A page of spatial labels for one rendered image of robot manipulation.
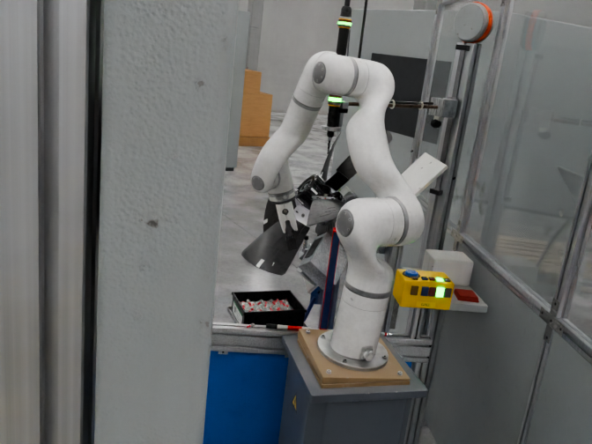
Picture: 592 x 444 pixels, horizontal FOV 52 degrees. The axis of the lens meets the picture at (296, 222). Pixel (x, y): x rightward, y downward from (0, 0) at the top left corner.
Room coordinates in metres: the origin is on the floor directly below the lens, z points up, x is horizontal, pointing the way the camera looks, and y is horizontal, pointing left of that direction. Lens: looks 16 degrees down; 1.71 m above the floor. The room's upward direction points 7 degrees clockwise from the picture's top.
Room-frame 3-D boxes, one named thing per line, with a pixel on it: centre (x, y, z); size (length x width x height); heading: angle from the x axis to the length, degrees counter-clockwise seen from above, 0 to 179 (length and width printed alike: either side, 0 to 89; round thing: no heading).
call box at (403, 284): (1.77, -0.42, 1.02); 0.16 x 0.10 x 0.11; 97
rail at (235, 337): (1.72, -0.03, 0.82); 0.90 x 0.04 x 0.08; 97
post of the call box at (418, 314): (1.77, -0.42, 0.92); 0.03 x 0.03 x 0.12; 7
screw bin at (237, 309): (1.88, 0.06, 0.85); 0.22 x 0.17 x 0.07; 112
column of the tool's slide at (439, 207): (2.58, -0.62, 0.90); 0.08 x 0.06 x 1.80; 42
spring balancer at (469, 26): (2.58, -0.62, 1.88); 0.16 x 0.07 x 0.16; 42
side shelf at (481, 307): (2.28, -0.61, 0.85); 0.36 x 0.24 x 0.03; 7
